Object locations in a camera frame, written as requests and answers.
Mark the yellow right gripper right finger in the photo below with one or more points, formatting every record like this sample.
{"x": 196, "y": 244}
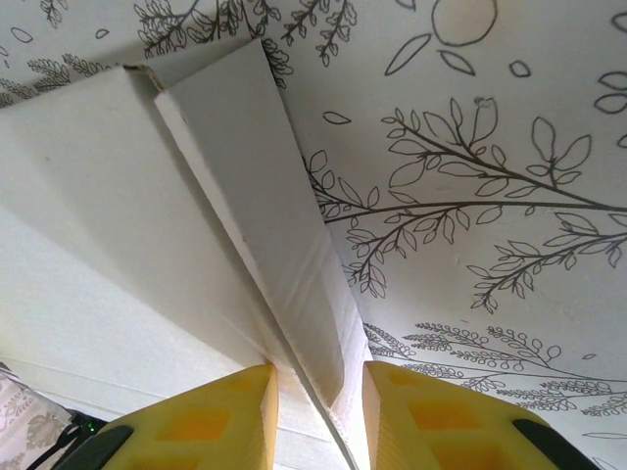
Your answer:
{"x": 441, "y": 426}

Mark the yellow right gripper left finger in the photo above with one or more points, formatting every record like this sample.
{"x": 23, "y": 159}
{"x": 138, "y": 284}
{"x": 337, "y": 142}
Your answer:
{"x": 196, "y": 431}

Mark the white cardboard sheet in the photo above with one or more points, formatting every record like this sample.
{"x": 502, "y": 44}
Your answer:
{"x": 122, "y": 245}

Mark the floral tablecloth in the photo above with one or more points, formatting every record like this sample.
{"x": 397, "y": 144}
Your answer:
{"x": 465, "y": 245}

